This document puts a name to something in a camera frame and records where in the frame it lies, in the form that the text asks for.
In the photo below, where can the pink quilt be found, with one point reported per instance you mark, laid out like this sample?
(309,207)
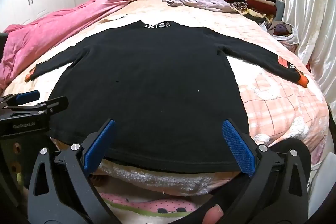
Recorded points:
(52,27)

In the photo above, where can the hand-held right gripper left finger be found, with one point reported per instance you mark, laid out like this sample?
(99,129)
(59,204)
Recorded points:
(98,144)

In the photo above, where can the peach plaid fleece blanket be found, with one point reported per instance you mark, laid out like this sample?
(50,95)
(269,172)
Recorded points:
(275,108)

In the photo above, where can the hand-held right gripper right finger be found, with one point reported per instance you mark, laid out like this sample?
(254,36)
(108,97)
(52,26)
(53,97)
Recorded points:
(239,148)

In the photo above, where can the white satin curtain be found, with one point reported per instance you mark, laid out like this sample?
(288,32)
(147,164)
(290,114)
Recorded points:
(312,16)

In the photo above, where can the black long-sleeve sweater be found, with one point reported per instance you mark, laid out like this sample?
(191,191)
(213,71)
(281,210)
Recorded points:
(147,92)

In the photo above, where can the white plastic bag with clothes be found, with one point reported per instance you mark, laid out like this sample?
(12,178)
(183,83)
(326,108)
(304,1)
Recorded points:
(284,31)

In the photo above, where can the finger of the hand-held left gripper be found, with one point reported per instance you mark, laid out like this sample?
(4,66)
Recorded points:
(50,105)
(27,96)

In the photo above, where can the person's right hand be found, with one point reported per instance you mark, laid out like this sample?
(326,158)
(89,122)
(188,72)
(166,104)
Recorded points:
(213,214)

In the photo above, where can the pink watermelon print cloth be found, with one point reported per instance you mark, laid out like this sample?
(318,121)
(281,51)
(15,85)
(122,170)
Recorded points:
(147,207)

